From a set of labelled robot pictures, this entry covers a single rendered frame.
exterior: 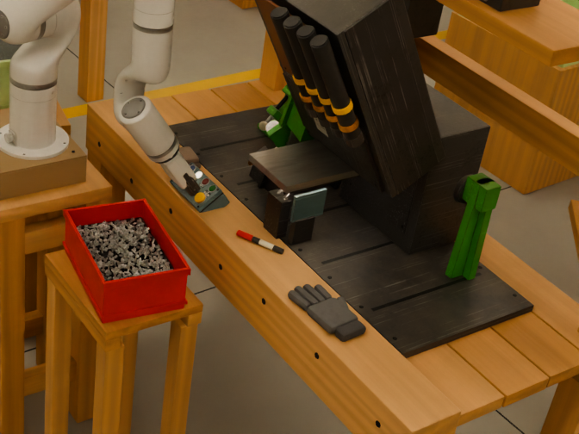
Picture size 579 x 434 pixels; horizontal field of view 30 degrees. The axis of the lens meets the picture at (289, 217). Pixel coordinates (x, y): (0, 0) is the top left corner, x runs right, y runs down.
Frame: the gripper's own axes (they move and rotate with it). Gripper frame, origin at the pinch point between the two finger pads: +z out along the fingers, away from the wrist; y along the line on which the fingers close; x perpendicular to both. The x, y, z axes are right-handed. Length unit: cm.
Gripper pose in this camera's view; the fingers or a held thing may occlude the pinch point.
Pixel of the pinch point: (191, 186)
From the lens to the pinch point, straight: 273.7
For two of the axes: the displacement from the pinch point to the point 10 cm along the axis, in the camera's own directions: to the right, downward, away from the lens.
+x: 7.5, -6.5, 1.2
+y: 5.6, 5.2, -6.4
